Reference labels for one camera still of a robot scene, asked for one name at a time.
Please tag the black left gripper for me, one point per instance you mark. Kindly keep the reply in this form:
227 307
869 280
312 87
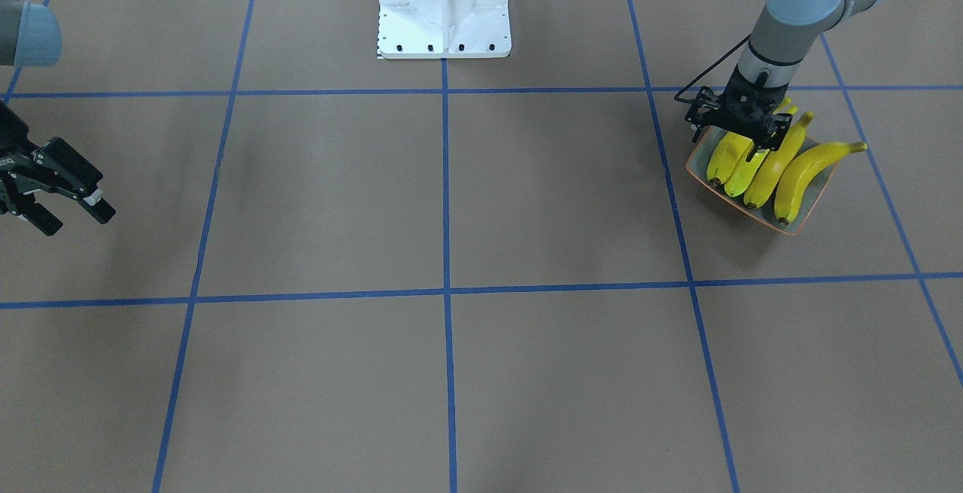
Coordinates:
776 130

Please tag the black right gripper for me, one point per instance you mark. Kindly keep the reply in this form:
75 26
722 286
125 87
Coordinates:
9 148

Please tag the yellow banana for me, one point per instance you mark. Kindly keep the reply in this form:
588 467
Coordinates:
799 174
742 177
729 151
767 177

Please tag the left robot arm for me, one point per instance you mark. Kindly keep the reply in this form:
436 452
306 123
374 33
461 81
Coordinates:
780 40

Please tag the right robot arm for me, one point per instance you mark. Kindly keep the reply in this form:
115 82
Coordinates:
31 37

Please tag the grey square plate orange rim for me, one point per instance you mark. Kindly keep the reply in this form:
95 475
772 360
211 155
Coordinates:
696 166

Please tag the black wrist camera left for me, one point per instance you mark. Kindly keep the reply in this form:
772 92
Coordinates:
703 112

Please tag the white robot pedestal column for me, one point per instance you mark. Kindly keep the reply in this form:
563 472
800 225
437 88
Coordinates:
443 29

